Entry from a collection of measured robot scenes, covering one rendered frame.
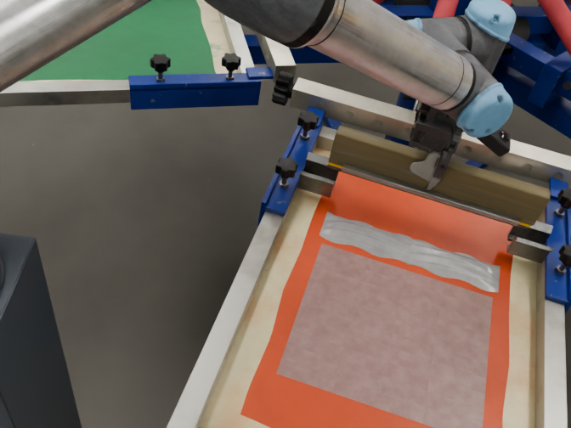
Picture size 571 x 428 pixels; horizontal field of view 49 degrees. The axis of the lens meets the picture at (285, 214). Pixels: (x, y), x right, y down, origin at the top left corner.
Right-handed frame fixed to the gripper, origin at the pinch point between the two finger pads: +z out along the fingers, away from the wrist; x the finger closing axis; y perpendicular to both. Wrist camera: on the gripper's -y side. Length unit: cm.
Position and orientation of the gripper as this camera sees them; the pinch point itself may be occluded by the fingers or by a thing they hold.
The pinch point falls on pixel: (434, 179)
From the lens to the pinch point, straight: 122.0
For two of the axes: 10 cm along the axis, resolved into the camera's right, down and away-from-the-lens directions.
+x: -2.8, 6.7, -6.8
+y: -9.5, -3.0, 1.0
